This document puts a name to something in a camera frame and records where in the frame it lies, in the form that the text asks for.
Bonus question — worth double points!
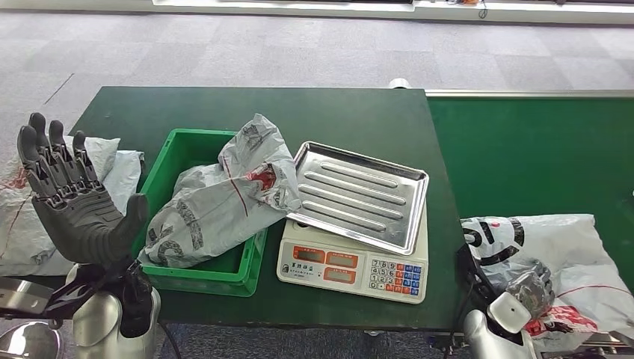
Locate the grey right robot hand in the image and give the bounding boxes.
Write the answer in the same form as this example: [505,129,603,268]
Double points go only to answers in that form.
[505,263,555,321]

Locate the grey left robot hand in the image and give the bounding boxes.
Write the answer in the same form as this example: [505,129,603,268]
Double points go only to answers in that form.
[17,112,149,269]

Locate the white parcel with black letters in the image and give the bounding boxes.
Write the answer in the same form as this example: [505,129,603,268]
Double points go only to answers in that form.
[461,214,634,354]

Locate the grey parcel with red stripe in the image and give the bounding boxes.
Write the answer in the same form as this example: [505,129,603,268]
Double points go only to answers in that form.
[138,114,302,269]

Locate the grey parcel with red print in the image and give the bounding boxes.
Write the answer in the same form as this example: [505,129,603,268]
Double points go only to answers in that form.
[0,136,121,277]

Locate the green conveyor belt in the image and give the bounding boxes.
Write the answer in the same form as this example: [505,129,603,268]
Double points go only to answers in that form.
[425,89,634,359]

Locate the green plastic crate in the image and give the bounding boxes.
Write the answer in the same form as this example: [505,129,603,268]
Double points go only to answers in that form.
[131,129,268,298]

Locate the shiny chrome dome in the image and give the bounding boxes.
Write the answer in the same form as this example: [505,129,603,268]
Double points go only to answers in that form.
[0,321,64,359]

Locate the white electronic scale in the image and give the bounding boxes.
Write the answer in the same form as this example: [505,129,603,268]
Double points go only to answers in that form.
[276,205,429,304]

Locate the steel scale tray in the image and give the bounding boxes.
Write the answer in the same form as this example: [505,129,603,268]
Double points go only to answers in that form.
[286,141,430,256]

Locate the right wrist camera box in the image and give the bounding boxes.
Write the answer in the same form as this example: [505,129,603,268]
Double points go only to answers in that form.
[455,242,499,310]

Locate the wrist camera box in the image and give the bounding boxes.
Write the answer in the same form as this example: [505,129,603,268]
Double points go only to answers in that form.
[455,242,499,310]
[0,276,55,319]

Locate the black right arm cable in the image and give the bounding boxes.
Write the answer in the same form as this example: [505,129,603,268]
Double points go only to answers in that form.
[442,282,478,359]

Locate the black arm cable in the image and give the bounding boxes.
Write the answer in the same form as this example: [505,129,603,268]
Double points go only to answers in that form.
[442,282,478,359]
[157,321,182,359]

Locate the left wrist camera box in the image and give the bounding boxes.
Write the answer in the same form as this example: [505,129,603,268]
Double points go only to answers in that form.
[0,276,55,319]

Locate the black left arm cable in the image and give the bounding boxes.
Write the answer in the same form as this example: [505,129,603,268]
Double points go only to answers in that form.
[157,321,182,359]

